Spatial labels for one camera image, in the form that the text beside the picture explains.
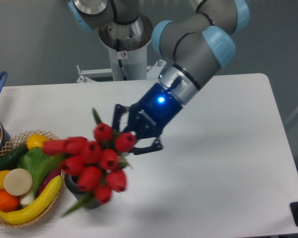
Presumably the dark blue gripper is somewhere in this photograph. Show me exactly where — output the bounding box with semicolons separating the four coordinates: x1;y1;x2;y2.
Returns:
112;83;183;155

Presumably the red tulip bouquet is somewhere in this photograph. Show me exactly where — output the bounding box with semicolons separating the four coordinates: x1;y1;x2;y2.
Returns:
42;109;137;215

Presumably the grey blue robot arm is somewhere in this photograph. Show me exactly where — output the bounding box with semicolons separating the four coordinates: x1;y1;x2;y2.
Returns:
68;0;249;155

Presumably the dark grey ribbed vase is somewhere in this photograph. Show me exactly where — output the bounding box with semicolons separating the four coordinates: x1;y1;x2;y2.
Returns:
65;174;101;209

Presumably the purple sweet potato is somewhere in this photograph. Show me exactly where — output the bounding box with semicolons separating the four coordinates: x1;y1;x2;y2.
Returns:
37;168;61;196

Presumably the yellow squash at top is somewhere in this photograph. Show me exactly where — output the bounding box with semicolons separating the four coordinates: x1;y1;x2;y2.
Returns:
26;134;50;150

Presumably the green leafy bok choy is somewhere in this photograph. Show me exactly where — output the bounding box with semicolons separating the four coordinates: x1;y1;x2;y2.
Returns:
17;147;59;207

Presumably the woven wicker basket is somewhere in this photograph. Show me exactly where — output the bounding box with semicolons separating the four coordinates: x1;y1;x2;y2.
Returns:
0;130;65;228

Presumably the beige round radish slice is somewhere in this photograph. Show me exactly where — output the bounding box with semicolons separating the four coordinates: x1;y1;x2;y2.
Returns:
3;169;33;196

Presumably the green cucumber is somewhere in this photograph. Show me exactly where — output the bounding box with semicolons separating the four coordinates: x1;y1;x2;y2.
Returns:
0;144;28;171

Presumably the long yellow banana squash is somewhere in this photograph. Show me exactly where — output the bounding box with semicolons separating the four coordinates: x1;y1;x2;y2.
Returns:
0;175;63;225

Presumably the orange fruit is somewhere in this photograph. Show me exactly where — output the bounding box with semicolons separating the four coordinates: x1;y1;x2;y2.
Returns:
0;190;19;213

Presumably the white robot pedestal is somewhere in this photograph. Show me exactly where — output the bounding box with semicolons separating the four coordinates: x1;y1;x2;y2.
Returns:
76;13;166;83

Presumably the black pedestal cable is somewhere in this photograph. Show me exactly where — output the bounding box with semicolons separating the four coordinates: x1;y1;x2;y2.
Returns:
116;39;128;81

